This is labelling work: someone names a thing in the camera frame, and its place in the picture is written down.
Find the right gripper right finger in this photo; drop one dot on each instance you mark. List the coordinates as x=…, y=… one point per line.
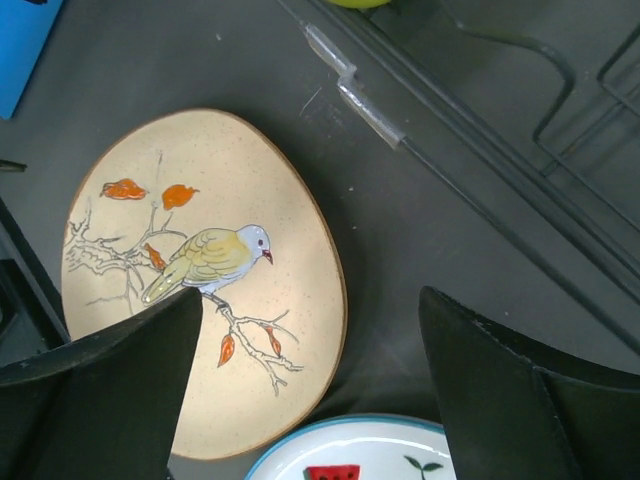
x=515, y=408

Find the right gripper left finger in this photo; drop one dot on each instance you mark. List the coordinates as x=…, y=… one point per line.
x=105, y=406

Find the beige bird plate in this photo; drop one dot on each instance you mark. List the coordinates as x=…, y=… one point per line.
x=201, y=198

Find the black wire dish rack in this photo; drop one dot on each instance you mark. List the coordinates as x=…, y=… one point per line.
x=542, y=94

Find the lime green bowl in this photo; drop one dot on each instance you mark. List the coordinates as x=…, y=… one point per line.
x=359, y=4

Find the white watermelon plate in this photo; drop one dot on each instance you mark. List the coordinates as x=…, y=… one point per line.
x=362, y=446

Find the blue folder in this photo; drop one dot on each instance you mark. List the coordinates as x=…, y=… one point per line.
x=25, y=27

